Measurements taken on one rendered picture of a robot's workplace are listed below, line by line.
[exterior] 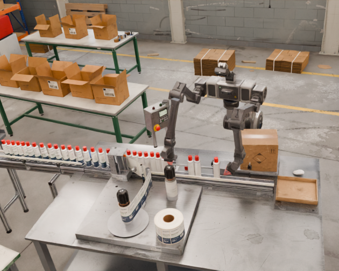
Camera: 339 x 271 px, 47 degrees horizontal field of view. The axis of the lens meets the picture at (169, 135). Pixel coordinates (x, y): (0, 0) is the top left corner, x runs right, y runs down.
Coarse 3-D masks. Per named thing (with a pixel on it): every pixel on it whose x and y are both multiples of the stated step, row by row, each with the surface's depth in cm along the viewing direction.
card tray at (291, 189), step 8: (280, 176) 314; (288, 176) 312; (280, 184) 310; (288, 184) 309; (296, 184) 308; (304, 184) 308; (312, 184) 307; (280, 192) 302; (288, 192) 302; (296, 192) 301; (304, 192) 300; (312, 192) 299; (280, 200) 295; (288, 200) 293; (296, 200) 291; (304, 200) 289; (312, 200) 287
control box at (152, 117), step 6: (150, 108) 306; (156, 108) 304; (162, 108) 305; (144, 114) 308; (150, 114) 301; (156, 114) 303; (150, 120) 305; (156, 120) 306; (168, 120) 314; (150, 126) 309; (156, 126) 308; (162, 126) 312
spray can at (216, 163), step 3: (216, 159) 306; (213, 162) 309; (216, 162) 308; (219, 162) 309; (213, 165) 310; (216, 165) 308; (219, 165) 309; (216, 168) 310; (219, 168) 311; (216, 171) 311; (219, 171) 312; (216, 174) 313; (219, 174) 314; (216, 177) 314; (219, 177) 315
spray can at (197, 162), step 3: (195, 156) 311; (198, 156) 311; (195, 159) 312; (198, 159) 312; (195, 162) 312; (198, 162) 312; (195, 165) 314; (198, 165) 313; (195, 168) 316; (198, 168) 315; (195, 171) 317; (198, 171) 316; (195, 174) 320; (198, 174) 318
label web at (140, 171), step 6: (126, 156) 326; (132, 162) 324; (138, 162) 316; (132, 168) 328; (138, 168) 321; (144, 168) 314; (138, 174) 325; (144, 174) 318; (150, 174) 309; (150, 180) 309; (144, 186) 294; (150, 186) 310; (144, 192) 295
